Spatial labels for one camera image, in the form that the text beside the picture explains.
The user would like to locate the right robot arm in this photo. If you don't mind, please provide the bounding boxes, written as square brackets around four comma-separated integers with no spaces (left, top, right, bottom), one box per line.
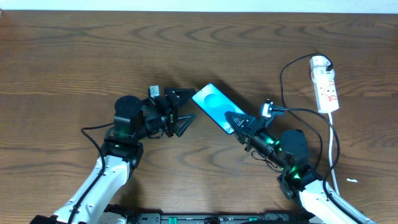
[225,111,374,223]

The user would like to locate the white power strip cord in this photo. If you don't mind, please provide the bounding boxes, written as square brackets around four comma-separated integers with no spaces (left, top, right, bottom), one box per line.
[328,112,340,195]

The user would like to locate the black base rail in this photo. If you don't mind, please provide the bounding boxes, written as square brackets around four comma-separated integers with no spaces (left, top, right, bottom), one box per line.
[102,205,312,224]

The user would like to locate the black right camera cable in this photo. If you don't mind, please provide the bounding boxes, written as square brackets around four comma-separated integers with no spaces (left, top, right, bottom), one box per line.
[273,105,364,224]

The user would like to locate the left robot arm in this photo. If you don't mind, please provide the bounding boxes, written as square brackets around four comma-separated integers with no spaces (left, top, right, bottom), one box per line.
[32,85,196,223]

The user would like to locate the blue Samsung Galaxy smartphone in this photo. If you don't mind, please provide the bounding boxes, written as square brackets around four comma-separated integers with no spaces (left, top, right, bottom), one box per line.
[192,83,244,135]

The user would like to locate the black left camera cable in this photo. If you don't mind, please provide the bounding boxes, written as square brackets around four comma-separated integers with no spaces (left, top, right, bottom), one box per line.
[67,121,116,224]

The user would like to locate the black camera cable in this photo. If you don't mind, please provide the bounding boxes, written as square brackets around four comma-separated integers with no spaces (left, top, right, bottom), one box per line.
[273,105,364,224]
[67,121,116,224]

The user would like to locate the white USB charger adapter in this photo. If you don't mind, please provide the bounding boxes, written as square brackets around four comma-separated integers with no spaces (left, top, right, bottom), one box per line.
[310,55,331,70]

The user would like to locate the black USB charging cable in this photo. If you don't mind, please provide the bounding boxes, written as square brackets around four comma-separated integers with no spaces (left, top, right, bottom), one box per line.
[250,52,334,174]

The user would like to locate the white power strip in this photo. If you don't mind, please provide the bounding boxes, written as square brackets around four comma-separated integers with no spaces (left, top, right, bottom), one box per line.
[311,67,339,114]

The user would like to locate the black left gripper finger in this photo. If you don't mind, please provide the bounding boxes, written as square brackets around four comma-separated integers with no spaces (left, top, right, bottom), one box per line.
[164,87,196,108]
[174,114,197,137]

